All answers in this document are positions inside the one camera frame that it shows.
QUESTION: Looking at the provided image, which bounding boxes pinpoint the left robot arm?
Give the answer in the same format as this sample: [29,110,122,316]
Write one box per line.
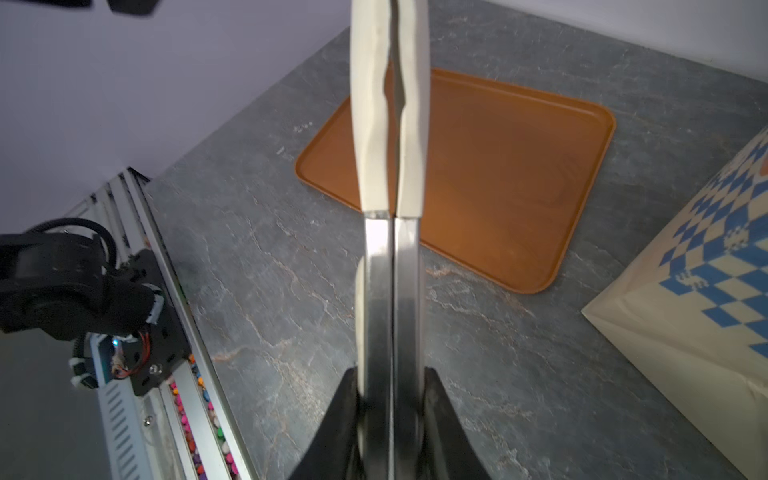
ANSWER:
[1,217,165,389]

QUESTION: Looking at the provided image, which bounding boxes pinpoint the blue checkered paper bag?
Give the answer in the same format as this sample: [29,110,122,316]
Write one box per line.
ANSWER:
[583,132,767,479]

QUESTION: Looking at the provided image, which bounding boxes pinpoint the metal tongs with white tips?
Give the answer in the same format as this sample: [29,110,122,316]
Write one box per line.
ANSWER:
[350,1,431,479]

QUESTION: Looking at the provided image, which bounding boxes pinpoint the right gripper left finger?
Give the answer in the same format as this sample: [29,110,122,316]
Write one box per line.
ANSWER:
[289,367,360,480]

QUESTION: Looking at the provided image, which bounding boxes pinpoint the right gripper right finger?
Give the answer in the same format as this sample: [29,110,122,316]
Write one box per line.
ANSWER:
[421,367,490,479]

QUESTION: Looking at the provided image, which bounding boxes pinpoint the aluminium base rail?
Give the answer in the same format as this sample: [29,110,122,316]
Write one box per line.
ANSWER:
[70,168,256,479]

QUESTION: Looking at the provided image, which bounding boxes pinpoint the brown plastic tray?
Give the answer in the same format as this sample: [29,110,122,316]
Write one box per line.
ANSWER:
[294,67,618,296]

